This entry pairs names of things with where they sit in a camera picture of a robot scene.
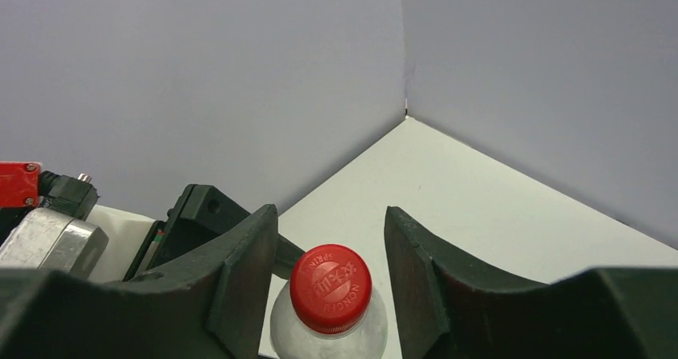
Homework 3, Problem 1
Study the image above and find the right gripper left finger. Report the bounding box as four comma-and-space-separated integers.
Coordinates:
1, 205, 277, 358

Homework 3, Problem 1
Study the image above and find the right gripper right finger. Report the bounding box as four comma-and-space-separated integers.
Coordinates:
384, 207, 677, 358

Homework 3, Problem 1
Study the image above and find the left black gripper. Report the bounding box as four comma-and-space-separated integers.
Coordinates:
123, 184, 305, 281

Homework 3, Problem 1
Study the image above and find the red bottle cap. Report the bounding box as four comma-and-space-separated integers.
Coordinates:
289, 244, 373, 335

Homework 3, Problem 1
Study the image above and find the clear bottle red label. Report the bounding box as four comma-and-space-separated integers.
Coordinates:
269, 284, 389, 358

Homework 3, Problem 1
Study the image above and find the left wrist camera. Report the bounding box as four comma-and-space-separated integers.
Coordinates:
1, 162, 163, 282

